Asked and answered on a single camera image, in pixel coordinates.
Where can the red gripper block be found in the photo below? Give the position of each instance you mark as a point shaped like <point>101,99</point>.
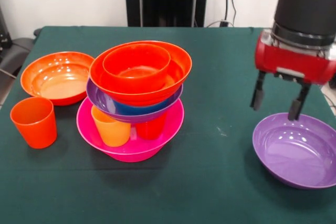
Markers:
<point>294,64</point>

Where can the purple bowl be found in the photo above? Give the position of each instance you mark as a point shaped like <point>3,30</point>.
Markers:
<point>97,100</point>
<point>296,153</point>

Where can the large orange bowl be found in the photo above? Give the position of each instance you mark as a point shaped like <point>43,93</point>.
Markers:
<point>50,77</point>
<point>181,69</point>

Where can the red cup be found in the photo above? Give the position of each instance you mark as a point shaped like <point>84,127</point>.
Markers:
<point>151,130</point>

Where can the small orange bowl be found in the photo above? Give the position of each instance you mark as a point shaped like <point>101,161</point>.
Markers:
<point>136,74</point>

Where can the blue bowl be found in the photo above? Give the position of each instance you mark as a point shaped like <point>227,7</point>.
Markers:
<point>134,110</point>

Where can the large pink bowl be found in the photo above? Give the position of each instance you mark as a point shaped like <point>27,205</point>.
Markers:
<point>136,151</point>

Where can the yellow cup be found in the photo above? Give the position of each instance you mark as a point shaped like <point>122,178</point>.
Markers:
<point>113,132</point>

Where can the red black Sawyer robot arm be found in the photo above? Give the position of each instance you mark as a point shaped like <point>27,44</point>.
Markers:
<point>304,6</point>

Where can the dark green tablecloth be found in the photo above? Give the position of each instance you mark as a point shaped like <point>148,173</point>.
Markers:
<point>168,190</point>

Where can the orange cup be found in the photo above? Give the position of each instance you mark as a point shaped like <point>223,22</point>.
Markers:
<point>34,127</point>

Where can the black side stand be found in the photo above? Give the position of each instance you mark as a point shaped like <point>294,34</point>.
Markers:
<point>8,61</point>

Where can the black pedestal leg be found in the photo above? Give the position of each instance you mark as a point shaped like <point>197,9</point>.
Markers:
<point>22,47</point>

